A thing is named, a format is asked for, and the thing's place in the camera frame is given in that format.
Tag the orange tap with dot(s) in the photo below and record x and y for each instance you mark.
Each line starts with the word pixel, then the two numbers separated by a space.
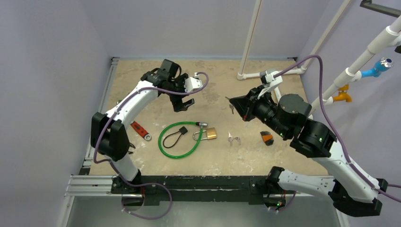
pixel 343 95

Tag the brass padlock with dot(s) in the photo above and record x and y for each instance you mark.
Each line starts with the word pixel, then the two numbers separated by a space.
pixel 205 134

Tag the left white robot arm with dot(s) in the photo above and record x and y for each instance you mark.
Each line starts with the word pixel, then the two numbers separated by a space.
pixel 109 130

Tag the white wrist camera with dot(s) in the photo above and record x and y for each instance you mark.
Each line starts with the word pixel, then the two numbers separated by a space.
pixel 193 83
pixel 269 81

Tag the orange black brush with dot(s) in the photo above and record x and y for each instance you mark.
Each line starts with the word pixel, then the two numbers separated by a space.
pixel 267 137

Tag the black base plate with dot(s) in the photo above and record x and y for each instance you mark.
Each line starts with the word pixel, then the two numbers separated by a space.
pixel 254 190

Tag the white pvc pipe frame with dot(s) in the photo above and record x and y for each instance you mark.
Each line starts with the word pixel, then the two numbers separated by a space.
pixel 390 36

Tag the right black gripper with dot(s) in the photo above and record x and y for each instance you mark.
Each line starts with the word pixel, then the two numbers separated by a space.
pixel 250 105

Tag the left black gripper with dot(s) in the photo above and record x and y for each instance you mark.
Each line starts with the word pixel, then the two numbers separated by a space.
pixel 178 105

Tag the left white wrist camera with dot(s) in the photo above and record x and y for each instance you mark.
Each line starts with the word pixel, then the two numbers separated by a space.
pixel 193 83

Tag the blue tap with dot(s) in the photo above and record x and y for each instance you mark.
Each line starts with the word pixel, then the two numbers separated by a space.
pixel 382 65

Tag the red handled adjustable wrench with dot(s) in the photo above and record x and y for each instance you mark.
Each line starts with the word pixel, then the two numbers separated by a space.
pixel 141 131

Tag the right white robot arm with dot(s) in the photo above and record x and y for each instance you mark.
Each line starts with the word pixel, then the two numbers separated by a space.
pixel 351 190

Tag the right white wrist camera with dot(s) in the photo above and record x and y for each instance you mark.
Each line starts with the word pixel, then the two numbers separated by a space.
pixel 269 81

